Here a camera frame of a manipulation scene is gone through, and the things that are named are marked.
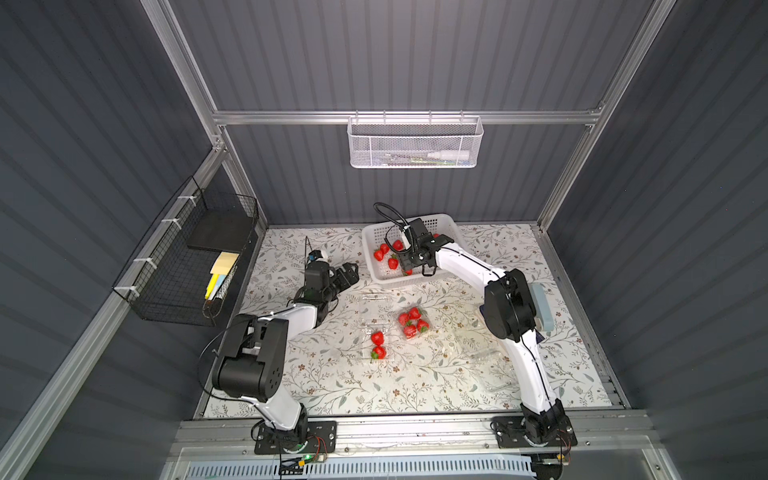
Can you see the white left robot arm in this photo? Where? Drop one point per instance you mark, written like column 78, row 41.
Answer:
column 250, row 362

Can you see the yellow sticky notes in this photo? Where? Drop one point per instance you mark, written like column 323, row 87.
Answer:
column 220, row 270

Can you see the white wire wall basket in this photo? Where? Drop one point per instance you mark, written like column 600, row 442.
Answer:
column 402, row 143

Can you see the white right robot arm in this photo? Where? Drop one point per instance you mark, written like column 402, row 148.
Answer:
column 509, row 312

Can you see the white perforated plastic basket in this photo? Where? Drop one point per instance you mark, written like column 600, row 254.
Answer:
column 388, row 232

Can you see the clear plastic clamshell container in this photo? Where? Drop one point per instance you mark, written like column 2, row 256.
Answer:
column 414, row 322

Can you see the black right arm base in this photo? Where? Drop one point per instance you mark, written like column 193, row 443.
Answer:
column 519, row 431

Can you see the red strawberry basket front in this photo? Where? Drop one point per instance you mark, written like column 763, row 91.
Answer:
column 379, row 352

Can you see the white marker in basket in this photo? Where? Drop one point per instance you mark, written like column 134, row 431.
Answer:
column 449, row 156

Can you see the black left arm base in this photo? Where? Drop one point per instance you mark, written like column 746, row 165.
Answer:
column 314, row 437

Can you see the black wire wall basket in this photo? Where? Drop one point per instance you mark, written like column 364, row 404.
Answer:
column 166, row 278

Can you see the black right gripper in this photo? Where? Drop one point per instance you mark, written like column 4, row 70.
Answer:
column 411, row 259

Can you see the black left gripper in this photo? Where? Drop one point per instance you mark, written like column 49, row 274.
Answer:
column 342, row 277

